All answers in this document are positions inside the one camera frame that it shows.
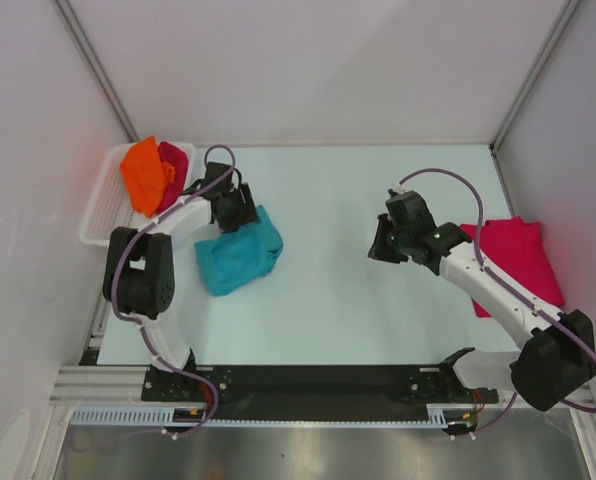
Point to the folded crimson t shirt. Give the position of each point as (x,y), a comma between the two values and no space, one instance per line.
(516,246)

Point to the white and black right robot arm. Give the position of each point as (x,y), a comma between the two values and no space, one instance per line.
(554,349)

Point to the crimson t shirt in basket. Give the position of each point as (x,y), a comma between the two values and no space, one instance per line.
(175,163)

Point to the white slotted cable duct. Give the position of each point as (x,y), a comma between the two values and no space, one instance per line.
(187,417)

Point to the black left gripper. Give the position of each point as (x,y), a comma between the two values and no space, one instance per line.
(247,212)

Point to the white perforated plastic basket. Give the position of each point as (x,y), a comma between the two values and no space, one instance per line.
(109,205)

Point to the teal t shirt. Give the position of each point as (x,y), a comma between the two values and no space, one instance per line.
(235,259)

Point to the orange t shirt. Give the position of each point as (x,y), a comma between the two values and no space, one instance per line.
(143,176)

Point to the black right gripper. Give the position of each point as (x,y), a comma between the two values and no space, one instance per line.
(378,250)

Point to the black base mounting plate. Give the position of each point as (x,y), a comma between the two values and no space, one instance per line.
(337,392)

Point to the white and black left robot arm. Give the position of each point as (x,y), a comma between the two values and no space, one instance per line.
(140,273)

